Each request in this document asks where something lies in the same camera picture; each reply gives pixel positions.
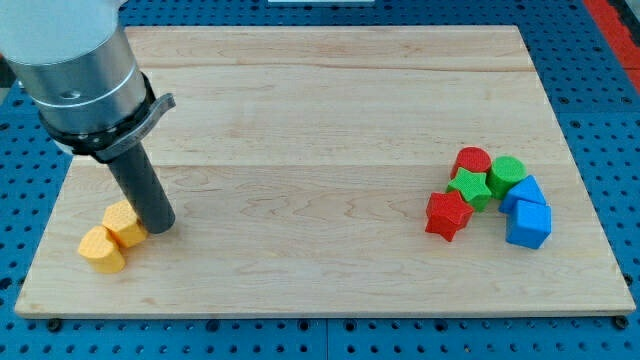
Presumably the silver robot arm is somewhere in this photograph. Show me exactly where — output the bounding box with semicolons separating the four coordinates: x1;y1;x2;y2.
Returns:
1;0;146;134

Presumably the red star block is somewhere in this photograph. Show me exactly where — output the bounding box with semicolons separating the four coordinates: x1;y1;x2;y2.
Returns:
425;190;475;242

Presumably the green star block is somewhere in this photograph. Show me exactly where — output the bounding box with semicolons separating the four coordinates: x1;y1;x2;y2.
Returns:
446;167;492;212

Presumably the wooden board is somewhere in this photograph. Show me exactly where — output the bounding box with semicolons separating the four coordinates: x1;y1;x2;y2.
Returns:
15;25;636;319

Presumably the red cylinder block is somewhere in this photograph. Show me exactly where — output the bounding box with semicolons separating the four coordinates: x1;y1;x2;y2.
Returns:
450;146;492;179

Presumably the green cylinder block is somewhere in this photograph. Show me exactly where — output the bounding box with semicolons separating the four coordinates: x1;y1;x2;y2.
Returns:
486;156;527;199

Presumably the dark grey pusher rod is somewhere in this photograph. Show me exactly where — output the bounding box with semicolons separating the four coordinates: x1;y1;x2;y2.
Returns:
107;143;175;234

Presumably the yellow hexagon block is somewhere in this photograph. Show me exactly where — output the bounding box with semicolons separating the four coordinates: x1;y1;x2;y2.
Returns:
102;200;148;248

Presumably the blue triangle block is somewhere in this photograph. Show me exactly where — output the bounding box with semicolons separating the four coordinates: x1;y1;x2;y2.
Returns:
498;175;547;214

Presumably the blue cube block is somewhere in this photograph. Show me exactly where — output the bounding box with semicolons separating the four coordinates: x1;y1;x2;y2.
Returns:
505;200;552;249

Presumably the black clamp with grey lever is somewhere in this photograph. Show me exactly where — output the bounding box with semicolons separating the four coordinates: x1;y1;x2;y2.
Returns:
38;74;176;163

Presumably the yellow heart block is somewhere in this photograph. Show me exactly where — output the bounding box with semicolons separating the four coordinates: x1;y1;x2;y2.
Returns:
77;225;126;274

